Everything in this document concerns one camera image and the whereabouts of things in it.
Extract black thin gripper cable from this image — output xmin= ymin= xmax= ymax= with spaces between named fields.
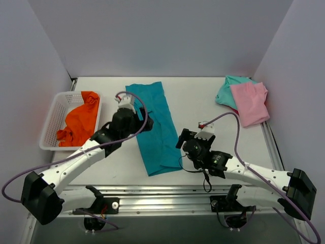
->
xmin=178 ymin=154 xmax=213 ymax=193

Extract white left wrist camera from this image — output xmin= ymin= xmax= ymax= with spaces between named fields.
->
xmin=115 ymin=95 xmax=136 ymax=113

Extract mint green folded t-shirt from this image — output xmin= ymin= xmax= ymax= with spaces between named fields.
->
xmin=215 ymin=75 xmax=257 ymax=110

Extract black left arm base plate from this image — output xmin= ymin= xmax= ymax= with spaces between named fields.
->
xmin=73 ymin=197 xmax=120 ymax=215

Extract white plastic basket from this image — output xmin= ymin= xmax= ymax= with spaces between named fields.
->
xmin=39 ymin=91 xmax=102 ymax=151

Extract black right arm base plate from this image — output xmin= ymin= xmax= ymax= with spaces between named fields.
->
xmin=210 ymin=195 xmax=254 ymax=212

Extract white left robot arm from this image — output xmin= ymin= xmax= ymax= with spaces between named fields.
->
xmin=21 ymin=107 xmax=153 ymax=225

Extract orange t-shirt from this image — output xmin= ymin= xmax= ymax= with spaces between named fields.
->
xmin=56 ymin=91 xmax=100 ymax=147

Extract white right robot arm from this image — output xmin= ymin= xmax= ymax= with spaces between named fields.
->
xmin=176 ymin=127 xmax=317 ymax=220

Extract teal blue t-shirt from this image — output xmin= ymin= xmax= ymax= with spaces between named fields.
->
xmin=125 ymin=81 xmax=181 ymax=176

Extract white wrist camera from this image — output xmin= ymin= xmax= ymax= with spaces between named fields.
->
xmin=194 ymin=121 xmax=215 ymax=141
xmin=115 ymin=95 xmax=136 ymax=113

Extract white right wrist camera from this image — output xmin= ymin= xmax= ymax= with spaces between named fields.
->
xmin=194 ymin=121 xmax=215 ymax=141

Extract pink folded t-shirt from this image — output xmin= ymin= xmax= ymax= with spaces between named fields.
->
xmin=230 ymin=82 xmax=270 ymax=128

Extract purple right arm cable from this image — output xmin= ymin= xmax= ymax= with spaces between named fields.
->
xmin=198 ymin=112 xmax=321 ymax=244

